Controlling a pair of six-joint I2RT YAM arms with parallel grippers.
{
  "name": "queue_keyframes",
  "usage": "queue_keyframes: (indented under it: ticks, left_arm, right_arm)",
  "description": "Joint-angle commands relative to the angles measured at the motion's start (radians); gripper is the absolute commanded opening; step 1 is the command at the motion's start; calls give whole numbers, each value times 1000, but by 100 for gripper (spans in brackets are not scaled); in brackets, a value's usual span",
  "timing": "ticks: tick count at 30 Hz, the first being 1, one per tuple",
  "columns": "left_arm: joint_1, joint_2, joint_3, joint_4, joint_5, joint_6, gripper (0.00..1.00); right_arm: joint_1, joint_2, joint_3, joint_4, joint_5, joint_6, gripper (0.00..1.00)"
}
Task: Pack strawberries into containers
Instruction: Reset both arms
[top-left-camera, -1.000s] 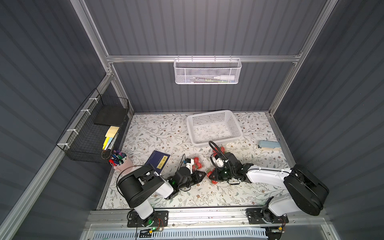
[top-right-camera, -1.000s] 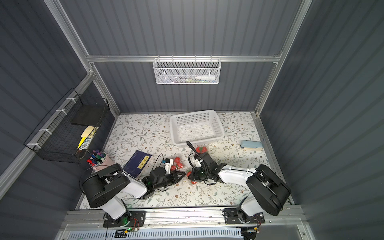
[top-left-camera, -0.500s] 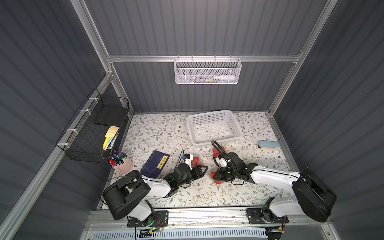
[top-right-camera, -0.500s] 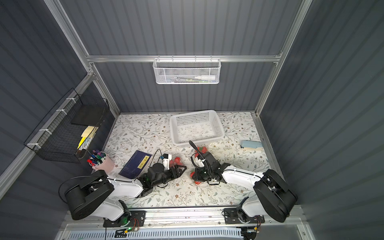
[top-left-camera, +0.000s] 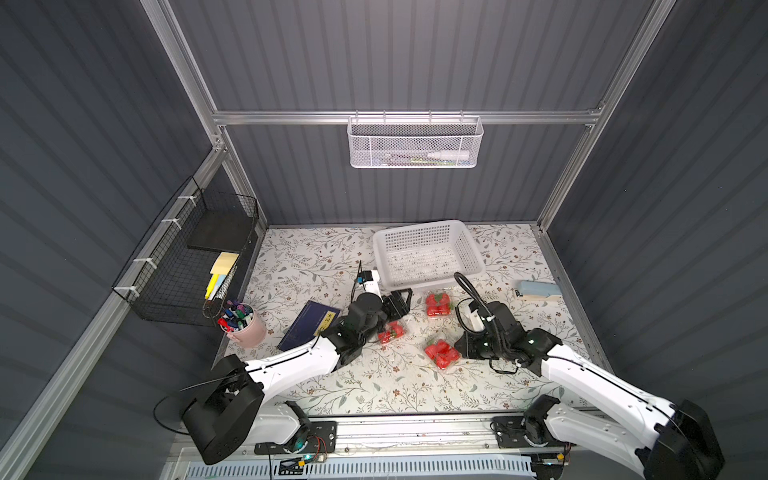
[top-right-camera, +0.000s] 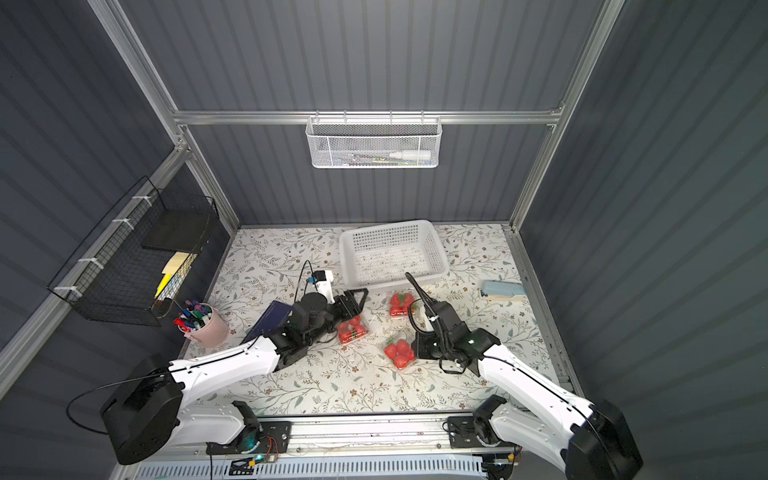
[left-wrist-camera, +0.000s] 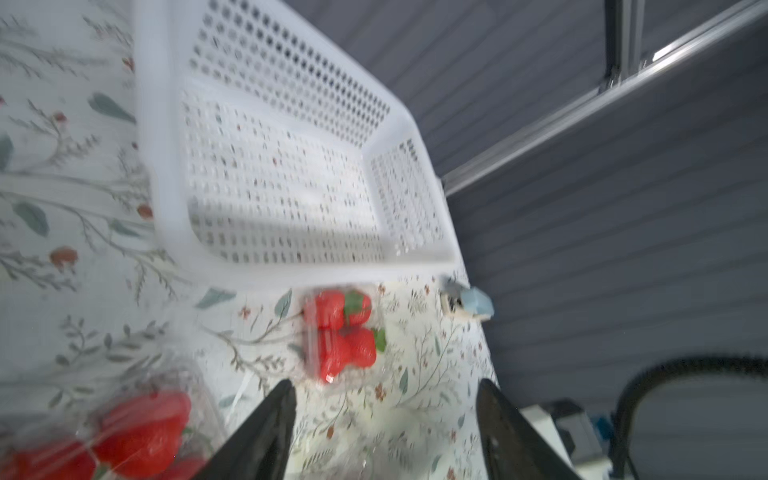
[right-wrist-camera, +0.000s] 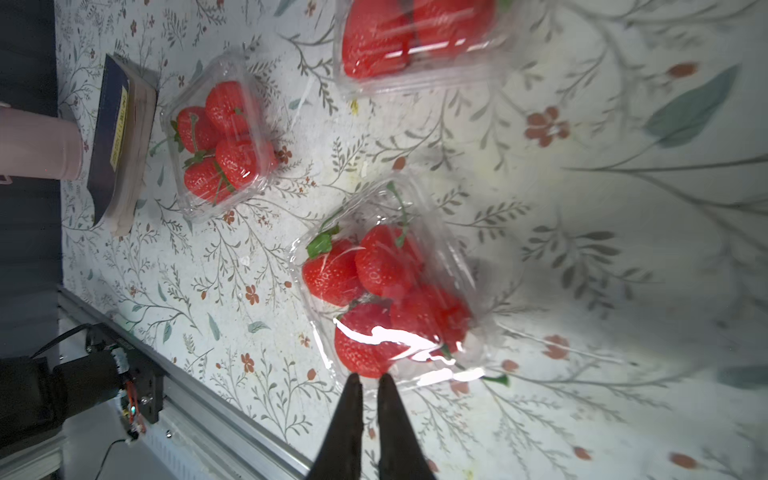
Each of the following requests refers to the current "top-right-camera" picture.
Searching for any white plastic perforated basket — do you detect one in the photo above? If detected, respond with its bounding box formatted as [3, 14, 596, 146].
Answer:
[339, 220, 450, 290]

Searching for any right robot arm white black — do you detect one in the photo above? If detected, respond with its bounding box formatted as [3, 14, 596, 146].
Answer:
[418, 297, 643, 479]

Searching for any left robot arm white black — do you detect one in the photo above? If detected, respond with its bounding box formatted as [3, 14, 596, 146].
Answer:
[100, 288, 368, 465]

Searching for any dark blue booklet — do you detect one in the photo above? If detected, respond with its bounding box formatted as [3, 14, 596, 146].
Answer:
[241, 300, 292, 344]

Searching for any light blue sponge block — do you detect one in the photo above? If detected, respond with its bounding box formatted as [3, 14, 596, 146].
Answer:
[480, 280, 526, 301]

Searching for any pink cup with markers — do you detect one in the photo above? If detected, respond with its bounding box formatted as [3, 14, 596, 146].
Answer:
[173, 301, 230, 349]

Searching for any yellow sticky notes pad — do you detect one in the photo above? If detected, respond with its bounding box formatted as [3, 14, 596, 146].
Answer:
[155, 252, 197, 300]

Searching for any black notebook in basket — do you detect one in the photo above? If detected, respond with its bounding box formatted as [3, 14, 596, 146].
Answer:
[140, 210, 217, 253]

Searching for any white marker in basket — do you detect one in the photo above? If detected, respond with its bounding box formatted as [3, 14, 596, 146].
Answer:
[385, 150, 432, 163]

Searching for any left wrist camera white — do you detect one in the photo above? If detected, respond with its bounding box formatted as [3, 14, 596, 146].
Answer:
[310, 270, 335, 304]

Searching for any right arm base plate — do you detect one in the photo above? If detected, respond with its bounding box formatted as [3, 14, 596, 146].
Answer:
[441, 415, 519, 449]

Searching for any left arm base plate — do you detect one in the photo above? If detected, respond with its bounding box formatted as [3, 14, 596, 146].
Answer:
[206, 421, 293, 456]

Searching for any white wire mesh wall basket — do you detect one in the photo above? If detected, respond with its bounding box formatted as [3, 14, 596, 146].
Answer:
[305, 115, 443, 169]

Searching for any black wire wall basket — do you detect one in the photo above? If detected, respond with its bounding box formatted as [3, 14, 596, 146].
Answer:
[47, 177, 219, 327]

